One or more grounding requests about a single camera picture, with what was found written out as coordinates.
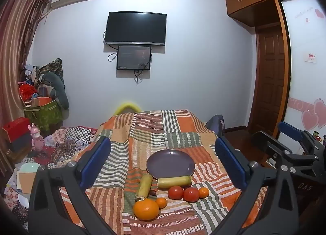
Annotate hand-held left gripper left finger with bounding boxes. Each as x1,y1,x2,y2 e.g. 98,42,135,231
28,136,120,235

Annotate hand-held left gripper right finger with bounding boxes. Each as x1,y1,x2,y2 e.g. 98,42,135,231
215,137,298,235

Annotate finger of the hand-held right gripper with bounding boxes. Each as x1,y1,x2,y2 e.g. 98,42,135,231
278,121,322,157
251,131,317,174

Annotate red tomato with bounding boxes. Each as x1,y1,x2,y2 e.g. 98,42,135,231
168,186,184,200
183,187,200,202

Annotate greenish corn cob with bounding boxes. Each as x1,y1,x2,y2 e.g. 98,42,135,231
134,173,153,202

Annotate yellow corn cob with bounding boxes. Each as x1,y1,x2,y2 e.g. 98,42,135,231
157,175,193,189

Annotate purple round plate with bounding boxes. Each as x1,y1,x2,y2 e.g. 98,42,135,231
146,150,196,180

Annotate large orange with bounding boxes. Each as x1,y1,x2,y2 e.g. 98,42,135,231
133,198,160,221

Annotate checkered floral quilt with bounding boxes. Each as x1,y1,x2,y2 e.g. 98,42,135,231
5,126,98,225

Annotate white heart-print wardrobe door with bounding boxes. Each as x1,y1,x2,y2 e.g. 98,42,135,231
276,0,326,149

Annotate brown wooden door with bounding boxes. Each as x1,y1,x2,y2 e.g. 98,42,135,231
251,24,287,133

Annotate yellow curved object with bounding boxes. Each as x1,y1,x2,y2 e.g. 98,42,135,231
113,101,140,115

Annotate striped patchwork blanket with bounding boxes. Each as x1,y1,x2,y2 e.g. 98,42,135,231
58,109,268,235

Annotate pink rabbit toy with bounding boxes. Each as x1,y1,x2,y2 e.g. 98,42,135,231
31,123,45,152

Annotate green storage box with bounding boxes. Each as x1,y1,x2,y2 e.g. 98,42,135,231
24,99,64,131

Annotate light green bowl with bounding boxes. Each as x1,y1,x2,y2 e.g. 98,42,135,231
19,163,41,174

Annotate tan cardboard sheet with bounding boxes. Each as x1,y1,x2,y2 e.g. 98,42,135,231
17,172,36,195

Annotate grey plush cushion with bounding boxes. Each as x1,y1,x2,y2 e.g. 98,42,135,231
41,71,69,110

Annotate red cardboard box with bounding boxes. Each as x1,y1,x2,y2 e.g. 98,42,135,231
2,117,31,152

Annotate white bowl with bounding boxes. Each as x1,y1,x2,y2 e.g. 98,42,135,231
18,193,30,210

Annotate red plastic bag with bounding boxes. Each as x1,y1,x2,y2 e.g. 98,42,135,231
18,84,37,102

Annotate patterned dark bag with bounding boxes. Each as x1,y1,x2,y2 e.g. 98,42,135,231
38,58,64,90

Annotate striped red curtain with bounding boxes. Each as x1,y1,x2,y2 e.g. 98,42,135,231
0,0,53,174

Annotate black hanging cables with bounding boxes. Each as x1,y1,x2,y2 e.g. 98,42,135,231
103,30,153,84

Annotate small black wall monitor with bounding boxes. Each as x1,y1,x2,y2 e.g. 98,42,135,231
117,45,152,71

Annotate black wall television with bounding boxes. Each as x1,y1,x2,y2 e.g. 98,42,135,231
104,12,167,46

